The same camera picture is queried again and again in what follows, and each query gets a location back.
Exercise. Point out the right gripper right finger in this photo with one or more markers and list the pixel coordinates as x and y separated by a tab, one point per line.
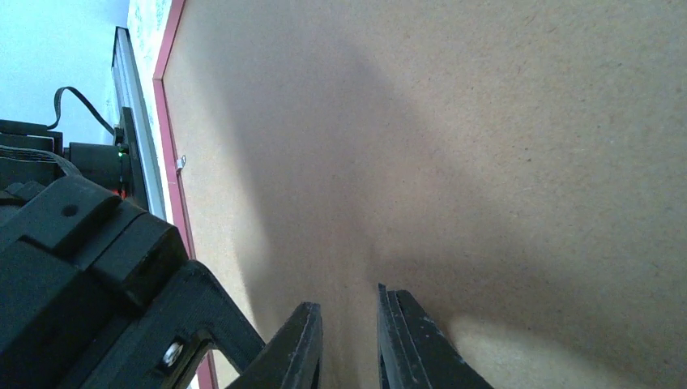
413	352

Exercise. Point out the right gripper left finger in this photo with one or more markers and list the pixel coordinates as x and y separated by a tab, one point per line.
293	357

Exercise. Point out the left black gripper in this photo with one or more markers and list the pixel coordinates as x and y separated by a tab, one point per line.
98	293

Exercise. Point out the pink wooden picture frame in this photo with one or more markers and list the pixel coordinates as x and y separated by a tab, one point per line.
173	163

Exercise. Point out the brown cardboard backing board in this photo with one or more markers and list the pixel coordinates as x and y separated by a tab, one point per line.
518	166

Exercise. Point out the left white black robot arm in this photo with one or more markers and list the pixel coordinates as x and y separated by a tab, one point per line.
34	153

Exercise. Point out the aluminium rail base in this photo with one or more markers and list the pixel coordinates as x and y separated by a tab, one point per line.
146	189

